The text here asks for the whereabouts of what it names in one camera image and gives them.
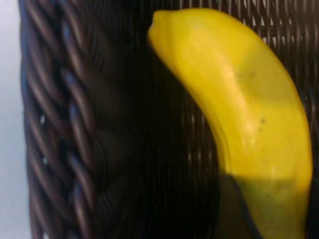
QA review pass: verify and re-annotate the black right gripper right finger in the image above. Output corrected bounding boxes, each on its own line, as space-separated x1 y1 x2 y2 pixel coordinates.
305 194 319 239

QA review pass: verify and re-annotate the yellow banana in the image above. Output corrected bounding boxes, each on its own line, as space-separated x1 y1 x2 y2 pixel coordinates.
147 8 314 239

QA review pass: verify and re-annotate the dark brown woven wicker basket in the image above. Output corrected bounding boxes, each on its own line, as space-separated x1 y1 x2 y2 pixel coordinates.
18 0 319 239

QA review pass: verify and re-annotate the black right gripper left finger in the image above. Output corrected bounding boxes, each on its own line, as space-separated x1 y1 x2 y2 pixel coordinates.
218 175 262 239

